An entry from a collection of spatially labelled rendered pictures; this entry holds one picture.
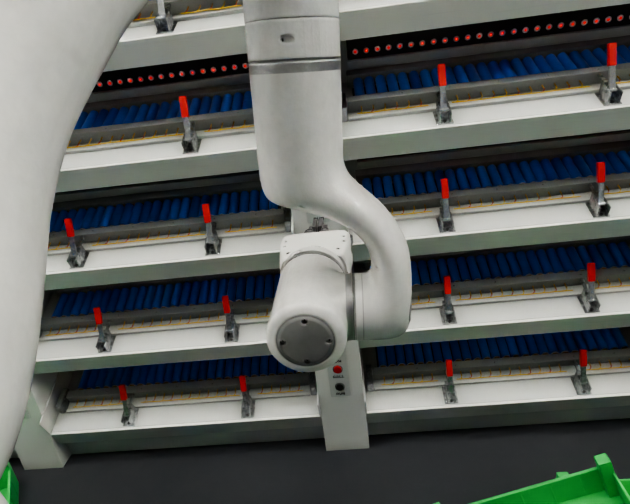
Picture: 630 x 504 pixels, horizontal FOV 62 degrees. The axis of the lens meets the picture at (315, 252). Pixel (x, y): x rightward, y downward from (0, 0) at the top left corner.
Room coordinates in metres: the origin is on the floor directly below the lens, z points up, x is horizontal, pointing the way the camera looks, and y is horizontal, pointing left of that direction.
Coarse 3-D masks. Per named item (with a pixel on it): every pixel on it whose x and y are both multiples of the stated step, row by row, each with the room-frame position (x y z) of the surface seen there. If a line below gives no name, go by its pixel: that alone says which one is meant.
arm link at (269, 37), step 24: (264, 0) 0.50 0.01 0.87; (288, 0) 0.50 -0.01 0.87; (312, 0) 0.50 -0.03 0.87; (336, 0) 0.53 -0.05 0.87; (264, 24) 0.50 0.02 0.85; (288, 24) 0.50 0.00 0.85; (312, 24) 0.50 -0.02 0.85; (336, 24) 0.52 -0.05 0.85; (264, 48) 0.51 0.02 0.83; (288, 48) 0.50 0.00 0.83; (312, 48) 0.50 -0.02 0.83; (336, 48) 0.52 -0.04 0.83
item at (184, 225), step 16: (128, 224) 0.99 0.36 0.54; (144, 224) 0.98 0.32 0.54; (160, 224) 0.97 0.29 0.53; (176, 224) 0.97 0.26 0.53; (192, 224) 0.96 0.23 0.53; (224, 224) 0.96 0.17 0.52; (240, 224) 0.96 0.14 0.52; (256, 224) 0.96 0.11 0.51; (272, 224) 0.94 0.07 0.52; (64, 240) 0.99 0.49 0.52; (96, 240) 0.99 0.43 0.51; (144, 240) 0.96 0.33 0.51
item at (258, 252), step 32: (96, 192) 1.08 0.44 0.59; (128, 192) 1.08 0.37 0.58; (288, 224) 0.92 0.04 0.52; (64, 256) 0.97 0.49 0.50; (96, 256) 0.95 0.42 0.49; (128, 256) 0.94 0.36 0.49; (160, 256) 0.92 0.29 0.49; (192, 256) 0.91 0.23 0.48; (224, 256) 0.90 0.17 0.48; (256, 256) 0.89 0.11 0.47; (64, 288) 0.94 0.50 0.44
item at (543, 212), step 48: (528, 144) 1.00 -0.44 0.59; (576, 144) 1.00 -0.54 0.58; (624, 144) 0.98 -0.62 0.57; (384, 192) 0.97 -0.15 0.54; (432, 192) 0.95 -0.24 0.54; (480, 192) 0.91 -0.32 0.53; (528, 192) 0.91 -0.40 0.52; (576, 192) 0.90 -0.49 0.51; (624, 192) 0.89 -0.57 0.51; (432, 240) 0.86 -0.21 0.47; (480, 240) 0.86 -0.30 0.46; (528, 240) 0.86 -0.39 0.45; (576, 240) 0.85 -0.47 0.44
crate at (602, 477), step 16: (608, 464) 0.60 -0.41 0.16; (560, 480) 0.62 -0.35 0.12; (576, 480) 0.62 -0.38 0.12; (592, 480) 0.62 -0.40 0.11; (608, 480) 0.60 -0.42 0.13; (496, 496) 0.64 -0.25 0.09; (512, 496) 0.63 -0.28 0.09; (528, 496) 0.63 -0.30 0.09; (544, 496) 0.63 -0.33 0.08; (560, 496) 0.62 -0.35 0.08; (576, 496) 0.62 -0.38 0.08; (592, 496) 0.62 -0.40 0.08; (608, 496) 0.61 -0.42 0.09; (624, 496) 0.57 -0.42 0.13
